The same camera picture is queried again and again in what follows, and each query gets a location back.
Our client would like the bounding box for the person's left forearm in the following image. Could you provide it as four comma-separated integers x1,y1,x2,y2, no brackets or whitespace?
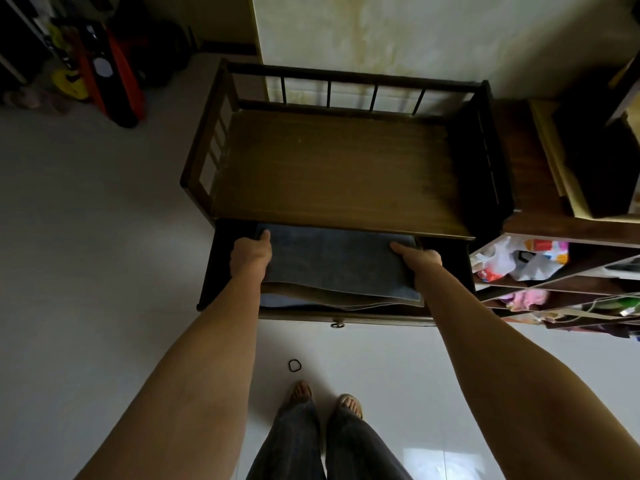
75,274,263,480

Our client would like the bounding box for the yellow toy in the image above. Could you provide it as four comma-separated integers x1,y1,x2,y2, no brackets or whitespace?
52,69,90,101

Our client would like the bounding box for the yellow flat box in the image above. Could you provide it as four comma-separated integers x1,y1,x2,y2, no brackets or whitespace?
529,99,640,223

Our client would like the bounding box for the person's right hand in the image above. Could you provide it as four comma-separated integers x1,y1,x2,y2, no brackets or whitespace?
389,240,444,287

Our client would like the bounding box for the person's right foot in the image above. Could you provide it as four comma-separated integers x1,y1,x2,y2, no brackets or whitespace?
335,393,363,421

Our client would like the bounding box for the red and black scooter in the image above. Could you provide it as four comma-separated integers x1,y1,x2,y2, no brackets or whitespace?
75,22,147,129

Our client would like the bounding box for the dark wooden railed cabinet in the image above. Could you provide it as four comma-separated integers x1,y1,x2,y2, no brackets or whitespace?
179,58,516,241

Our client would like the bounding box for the person's right forearm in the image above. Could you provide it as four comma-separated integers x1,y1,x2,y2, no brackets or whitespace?
412,274,640,480

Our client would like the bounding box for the dark wooden drawer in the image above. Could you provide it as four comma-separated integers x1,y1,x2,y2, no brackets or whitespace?
196,218,476,329

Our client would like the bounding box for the pink fluffy slipper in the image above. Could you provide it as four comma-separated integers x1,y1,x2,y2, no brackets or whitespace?
2,87,71,115

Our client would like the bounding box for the black and red bag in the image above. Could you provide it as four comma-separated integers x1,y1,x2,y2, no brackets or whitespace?
112,19,193,88

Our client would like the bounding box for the pink cloth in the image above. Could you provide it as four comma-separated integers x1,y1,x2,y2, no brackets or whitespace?
505,289,551,311

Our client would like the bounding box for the brown wooden cubby shelf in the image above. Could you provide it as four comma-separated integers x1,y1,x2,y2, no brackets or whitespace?
469,97,640,341

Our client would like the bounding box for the person's left hand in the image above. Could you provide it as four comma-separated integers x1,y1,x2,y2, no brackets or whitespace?
229,229,274,285

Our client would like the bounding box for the black case with silver trim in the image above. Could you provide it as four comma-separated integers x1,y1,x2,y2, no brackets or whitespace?
0,0,51,85

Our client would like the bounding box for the stack of placemats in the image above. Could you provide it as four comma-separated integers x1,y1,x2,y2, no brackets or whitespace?
255,223,426,311

